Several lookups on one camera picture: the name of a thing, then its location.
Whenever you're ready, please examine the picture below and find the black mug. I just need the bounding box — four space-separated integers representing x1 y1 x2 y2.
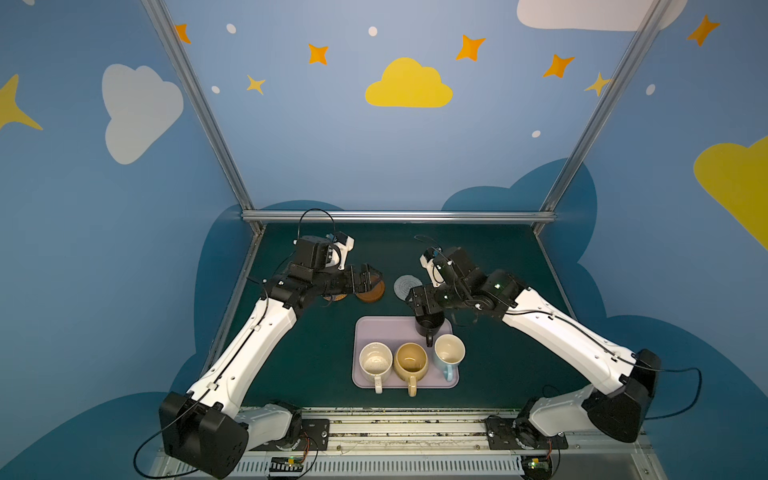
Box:
415 313 445 348

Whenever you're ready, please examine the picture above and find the grey woven coaster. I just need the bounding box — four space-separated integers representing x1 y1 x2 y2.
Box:
393 275 423 301

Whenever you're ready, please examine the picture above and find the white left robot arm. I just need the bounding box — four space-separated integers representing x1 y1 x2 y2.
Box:
159 264 383 479

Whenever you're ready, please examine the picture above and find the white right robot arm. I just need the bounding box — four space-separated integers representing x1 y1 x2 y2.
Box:
406 269 661 449

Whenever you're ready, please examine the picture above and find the light blue mug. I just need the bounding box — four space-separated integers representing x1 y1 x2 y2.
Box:
433 334 466 383

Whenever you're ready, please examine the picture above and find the yellow mug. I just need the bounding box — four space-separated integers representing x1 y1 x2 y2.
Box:
394 342 429 397

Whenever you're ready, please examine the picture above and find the lilac serving tray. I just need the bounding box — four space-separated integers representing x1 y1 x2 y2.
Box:
352 316 465 396

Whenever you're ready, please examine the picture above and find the cream mug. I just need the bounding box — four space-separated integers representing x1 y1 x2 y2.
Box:
358 342 394 395

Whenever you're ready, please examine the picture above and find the right circuit board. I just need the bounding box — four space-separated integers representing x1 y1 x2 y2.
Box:
521 456 554 480

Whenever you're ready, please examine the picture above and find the circuit board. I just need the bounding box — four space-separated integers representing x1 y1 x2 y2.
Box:
521 456 554 480
266 456 308 478

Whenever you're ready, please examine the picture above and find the left circuit board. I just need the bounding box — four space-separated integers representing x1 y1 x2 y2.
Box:
266 456 308 478

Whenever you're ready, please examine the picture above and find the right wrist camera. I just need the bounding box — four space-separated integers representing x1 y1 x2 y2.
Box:
419 247 484 287

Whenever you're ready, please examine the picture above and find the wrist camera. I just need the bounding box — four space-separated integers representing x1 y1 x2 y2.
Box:
419 247 484 287
293 232 355 270

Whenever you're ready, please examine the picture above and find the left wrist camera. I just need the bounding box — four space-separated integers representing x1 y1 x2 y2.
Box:
293 232 355 270

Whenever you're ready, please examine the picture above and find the horizontal aluminium frame rail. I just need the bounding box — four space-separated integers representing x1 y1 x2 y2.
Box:
241 210 556 224

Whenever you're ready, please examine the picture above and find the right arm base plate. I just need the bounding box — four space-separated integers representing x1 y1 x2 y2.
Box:
484 415 568 450

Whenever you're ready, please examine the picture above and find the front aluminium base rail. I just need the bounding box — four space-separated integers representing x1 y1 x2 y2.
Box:
229 407 666 479

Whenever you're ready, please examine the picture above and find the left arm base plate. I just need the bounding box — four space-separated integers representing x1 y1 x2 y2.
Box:
250 418 330 452

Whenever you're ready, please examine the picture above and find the left aluminium frame post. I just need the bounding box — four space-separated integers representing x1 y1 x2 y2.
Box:
141 0 264 236

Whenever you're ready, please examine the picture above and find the aluminium frame post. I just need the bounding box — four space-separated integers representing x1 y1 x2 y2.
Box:
533 0 673 237
141 0 264 236

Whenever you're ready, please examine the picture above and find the right aluminium frame post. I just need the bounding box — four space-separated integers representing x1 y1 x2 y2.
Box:
533 0 673 237

